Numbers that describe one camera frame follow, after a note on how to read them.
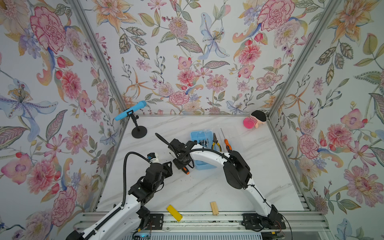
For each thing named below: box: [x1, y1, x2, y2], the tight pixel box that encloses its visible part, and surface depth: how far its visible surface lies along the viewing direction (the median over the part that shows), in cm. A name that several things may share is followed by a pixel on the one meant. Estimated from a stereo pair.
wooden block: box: [210, 201, 219, 216], surface depth 79 cm
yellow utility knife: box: [166, 204, 183, 222], surface depth 78 cm
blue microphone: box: [114, 100, 148, 121], surface depth 95 cm
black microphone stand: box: [126, 109, 148, 139], surface depth 112 cm
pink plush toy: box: [243, 110, 267, 129], surface depth 113 cm
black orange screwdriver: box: [181, 166, 190, 175], surface depth 90 cm
